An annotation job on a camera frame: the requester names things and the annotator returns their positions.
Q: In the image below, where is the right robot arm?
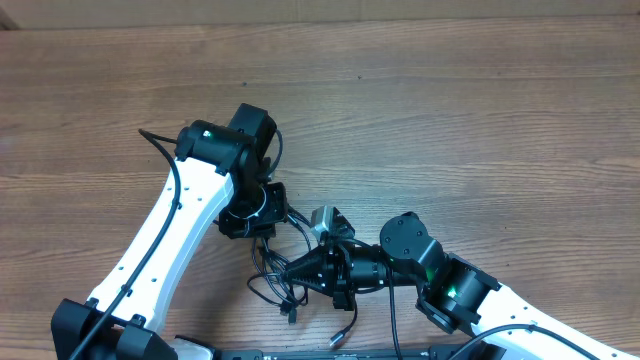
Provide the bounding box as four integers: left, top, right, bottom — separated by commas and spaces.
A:
281, 208, 628, 359

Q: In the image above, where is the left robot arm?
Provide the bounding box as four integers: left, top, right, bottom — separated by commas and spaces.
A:
51, 104, 287, 360

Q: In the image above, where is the black USB cable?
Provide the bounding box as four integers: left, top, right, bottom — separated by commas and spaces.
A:
246, 207, 314, 325
287, 279, 359, 349

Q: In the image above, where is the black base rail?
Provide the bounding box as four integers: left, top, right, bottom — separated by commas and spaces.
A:
172, 337, 506, 360

